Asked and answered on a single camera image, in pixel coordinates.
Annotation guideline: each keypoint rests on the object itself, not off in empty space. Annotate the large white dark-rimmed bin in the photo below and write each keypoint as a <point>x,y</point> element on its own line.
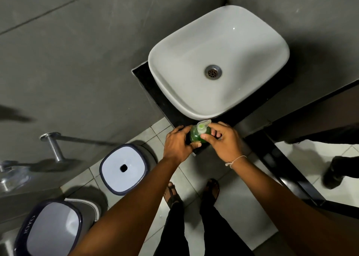
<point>50,230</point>

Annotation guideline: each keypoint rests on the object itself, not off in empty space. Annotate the metal wall rod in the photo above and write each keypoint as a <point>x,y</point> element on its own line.
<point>54,148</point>

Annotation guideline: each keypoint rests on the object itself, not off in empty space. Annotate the small white dark-rimmed bin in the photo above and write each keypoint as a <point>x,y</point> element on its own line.
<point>123,167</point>

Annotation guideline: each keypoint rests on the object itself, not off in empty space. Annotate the brown wooden door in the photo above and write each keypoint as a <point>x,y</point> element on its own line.
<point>319,110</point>

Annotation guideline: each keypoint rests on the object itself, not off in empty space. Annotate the person's right thumb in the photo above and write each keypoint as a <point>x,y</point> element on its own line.
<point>208,140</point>

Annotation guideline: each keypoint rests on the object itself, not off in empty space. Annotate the person's left trouser leg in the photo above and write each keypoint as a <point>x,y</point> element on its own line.
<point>171,233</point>

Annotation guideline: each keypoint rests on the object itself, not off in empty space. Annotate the black door threshold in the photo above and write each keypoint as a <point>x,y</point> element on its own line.
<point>283,169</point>

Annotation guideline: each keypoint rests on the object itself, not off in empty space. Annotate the metal wall spray fitting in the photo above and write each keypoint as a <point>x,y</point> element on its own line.
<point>12,177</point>

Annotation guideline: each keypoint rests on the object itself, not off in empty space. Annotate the person's right forearm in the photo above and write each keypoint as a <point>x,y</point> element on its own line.
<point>286,208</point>

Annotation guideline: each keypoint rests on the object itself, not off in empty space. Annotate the person's trouser leg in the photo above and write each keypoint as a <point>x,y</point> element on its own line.
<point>171,233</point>
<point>221,230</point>

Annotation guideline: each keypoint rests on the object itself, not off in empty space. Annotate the person's left thumb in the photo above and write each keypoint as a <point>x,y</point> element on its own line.
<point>193,146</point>

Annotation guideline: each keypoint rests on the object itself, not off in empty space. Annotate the person's right sandal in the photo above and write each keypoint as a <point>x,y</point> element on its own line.
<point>212,190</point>

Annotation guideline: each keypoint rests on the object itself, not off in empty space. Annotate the person's right trouser leg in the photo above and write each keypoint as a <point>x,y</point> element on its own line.
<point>221,230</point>

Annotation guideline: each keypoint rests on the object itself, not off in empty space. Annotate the person's left forearm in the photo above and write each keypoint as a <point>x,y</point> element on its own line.
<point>131,208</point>

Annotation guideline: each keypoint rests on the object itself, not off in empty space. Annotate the white ceramic basin sink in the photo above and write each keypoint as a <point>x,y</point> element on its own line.
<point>196,45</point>

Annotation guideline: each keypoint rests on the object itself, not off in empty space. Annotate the metal sink drain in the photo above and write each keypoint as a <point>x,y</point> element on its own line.
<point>213,72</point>

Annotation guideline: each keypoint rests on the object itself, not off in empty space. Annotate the person's left sandal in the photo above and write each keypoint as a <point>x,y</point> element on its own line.
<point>171,194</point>

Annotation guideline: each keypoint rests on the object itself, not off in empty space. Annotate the person's right hand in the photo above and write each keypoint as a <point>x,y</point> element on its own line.
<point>228,145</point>

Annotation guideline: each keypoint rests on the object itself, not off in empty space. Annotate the person's left hand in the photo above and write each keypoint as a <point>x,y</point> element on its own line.
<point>175,146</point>

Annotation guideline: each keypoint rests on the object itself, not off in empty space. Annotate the green soap dispenser bottle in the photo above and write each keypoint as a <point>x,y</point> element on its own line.
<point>195,135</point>

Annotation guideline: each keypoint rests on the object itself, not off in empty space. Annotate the person's sandal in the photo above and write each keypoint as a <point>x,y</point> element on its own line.
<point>212,190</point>
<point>171,194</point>

